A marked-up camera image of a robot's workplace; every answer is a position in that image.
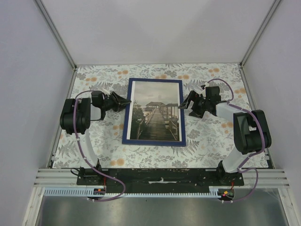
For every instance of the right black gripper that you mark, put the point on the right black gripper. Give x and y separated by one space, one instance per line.
195 112

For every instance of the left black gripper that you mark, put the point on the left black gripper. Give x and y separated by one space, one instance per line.
122 101

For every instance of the wooden picture frame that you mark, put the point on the wooden picture frame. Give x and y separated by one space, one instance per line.
125 117

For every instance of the boardwalk landscape photo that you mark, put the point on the boardwalk landscape photo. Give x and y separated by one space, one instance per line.
155 113

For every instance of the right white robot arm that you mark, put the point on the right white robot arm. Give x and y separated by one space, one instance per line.
251 132

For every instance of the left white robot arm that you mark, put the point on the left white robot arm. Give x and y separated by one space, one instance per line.
75 120

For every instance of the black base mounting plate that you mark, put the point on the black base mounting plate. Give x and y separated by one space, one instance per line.
164 181

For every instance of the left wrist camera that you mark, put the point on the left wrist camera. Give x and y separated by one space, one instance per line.
105 91

